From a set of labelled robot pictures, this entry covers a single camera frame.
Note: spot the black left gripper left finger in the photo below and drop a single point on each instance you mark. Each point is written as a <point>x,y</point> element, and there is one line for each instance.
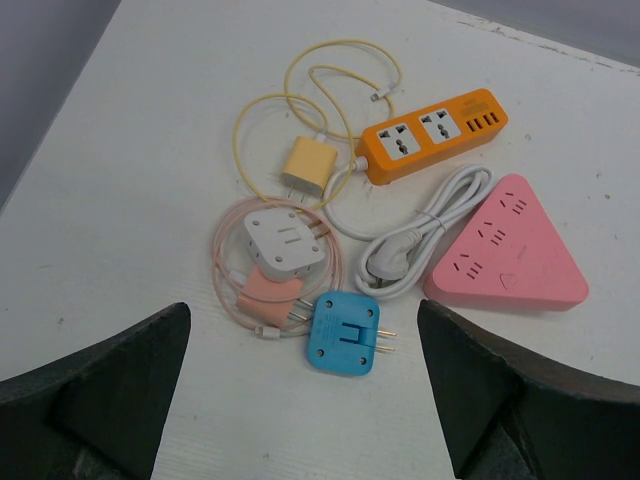
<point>98,413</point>

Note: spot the pink triangular power strip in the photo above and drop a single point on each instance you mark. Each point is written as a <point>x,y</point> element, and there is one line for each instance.
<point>509,256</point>

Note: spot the blue square adapter plug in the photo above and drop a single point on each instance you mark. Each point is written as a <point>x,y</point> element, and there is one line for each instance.
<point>343,337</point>

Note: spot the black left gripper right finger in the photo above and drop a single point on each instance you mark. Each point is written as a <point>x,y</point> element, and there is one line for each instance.
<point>507,412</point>

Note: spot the orange power strip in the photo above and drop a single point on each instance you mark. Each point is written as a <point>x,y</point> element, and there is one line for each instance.
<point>411,142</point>

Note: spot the yellow charger plug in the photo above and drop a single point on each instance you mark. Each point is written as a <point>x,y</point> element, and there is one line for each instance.
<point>308,168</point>

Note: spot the pink charger plug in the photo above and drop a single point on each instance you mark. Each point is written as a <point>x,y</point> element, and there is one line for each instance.
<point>265,300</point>

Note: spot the white square adapter plug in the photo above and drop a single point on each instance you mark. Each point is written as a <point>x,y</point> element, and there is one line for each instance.
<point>281,244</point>

